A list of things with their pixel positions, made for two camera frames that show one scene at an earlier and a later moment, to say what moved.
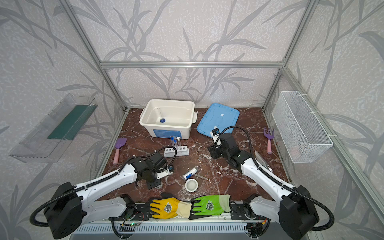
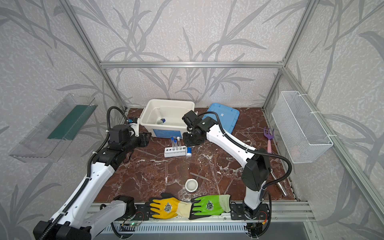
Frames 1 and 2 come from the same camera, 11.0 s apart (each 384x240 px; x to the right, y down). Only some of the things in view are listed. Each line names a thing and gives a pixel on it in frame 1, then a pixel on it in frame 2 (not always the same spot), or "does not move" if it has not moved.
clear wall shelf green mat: [48, 140] does not move
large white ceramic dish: [191, 185] does not move
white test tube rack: [181, 151] does not move
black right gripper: [216, 150] → [194, 139]
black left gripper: [153, 181] → [144, 139]
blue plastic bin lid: [220, 116] does not move
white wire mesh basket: [303, 140] does not move
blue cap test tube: [175, 143] does not move
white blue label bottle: [190, 173] → [189, 152]
